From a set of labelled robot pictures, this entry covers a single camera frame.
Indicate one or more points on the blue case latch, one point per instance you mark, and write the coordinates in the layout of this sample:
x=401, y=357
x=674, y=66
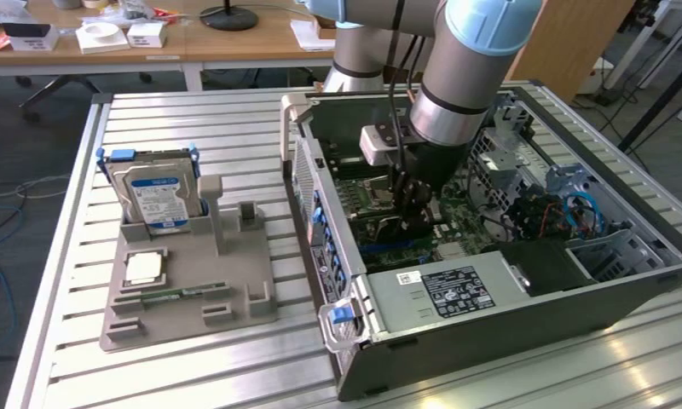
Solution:
x=340, y=316

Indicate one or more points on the black graphics card silver bracket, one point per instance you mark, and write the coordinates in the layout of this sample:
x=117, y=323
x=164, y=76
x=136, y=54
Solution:
x=387, y=233

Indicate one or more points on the grey power supply unit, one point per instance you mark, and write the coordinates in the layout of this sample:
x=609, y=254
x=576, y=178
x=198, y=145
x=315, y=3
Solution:
x=397, y=298

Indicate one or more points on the white plastic bags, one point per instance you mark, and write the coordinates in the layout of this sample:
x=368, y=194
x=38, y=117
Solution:
x=0, y=10

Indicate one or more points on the black grey PC case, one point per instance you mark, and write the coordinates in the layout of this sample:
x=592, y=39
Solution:
x=488, y=341

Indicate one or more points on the wooden cabinet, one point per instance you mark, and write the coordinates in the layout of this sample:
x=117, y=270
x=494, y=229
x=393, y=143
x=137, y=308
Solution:
x=574, y=42

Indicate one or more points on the grey cup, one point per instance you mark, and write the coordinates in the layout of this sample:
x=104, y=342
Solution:
x=66, y=3

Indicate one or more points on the RAM slot white clips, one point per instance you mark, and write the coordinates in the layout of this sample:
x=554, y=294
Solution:
x=343, y=154
x=349, y=167

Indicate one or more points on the white box black lid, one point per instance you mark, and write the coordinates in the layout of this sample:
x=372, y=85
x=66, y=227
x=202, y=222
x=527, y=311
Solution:
x=33, y=42

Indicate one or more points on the wooden desk white frame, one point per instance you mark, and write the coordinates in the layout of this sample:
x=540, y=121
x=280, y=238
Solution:
x=232, y=42

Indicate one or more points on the green motherboard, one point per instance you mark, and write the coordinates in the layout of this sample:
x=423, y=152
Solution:
x=460, y=221

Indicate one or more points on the black office chair base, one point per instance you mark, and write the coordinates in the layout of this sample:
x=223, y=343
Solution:
x=30, y=116

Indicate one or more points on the brown cardboard box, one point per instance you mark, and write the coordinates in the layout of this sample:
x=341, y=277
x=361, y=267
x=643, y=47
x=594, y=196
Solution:
x=323, y=23

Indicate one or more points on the plain silver disk bay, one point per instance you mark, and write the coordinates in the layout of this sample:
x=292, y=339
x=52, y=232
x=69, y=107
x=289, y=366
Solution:
x=619, y=255

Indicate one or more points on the hard disk blue carrier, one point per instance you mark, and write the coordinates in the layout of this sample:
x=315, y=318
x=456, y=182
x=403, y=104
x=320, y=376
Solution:
x=156, y=200

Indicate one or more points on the black lamp base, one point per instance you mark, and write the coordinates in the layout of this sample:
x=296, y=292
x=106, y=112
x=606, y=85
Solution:
x=227, y=20

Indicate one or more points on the white booklet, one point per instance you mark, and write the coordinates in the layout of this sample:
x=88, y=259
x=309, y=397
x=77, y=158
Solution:
x=309, y=36

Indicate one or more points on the grey parts rack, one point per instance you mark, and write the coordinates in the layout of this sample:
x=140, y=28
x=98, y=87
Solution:
x=204, y=272

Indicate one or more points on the green RAM stick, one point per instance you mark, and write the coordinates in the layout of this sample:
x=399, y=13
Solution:
x=181, y=293

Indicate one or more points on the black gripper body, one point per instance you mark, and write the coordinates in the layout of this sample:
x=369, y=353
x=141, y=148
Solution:
x=438, y=166

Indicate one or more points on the perforated silver disk bay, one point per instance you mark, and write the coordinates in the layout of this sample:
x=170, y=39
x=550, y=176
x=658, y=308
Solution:
x=506, y=179

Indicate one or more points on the black case lock slider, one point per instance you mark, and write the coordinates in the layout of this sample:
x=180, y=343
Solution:
x=319, y=164

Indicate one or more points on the CPU socket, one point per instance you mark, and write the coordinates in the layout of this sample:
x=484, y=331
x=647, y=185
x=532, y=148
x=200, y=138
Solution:
x=377, y=191

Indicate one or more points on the white printed box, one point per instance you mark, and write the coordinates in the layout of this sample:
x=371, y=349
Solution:
x=146, y=36

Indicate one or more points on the white floor box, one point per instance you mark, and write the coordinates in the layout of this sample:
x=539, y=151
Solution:
x=594, y=81

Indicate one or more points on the clear bag of parts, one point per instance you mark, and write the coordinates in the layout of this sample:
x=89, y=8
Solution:
x=136, y=10

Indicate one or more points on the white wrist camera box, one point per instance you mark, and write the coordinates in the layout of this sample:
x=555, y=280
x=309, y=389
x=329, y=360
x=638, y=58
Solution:
x=375, y=149

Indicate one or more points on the silver chipset heat sink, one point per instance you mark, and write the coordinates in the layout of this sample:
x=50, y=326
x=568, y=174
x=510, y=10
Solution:
x=451, y=252

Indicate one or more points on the black stand pole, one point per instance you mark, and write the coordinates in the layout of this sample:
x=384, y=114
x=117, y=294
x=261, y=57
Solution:
x=662, y=100

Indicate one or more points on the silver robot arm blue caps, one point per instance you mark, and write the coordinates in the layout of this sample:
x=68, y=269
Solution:
x=466, y=64

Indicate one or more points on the white desk leg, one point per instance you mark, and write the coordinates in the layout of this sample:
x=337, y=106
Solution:
x=641, y=42

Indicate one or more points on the white box round recess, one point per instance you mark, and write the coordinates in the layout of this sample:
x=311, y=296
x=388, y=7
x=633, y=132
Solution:
x=98, y=42

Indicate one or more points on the silver CPU chip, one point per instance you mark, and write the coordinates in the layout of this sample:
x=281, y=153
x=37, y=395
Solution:
x=144, y=268

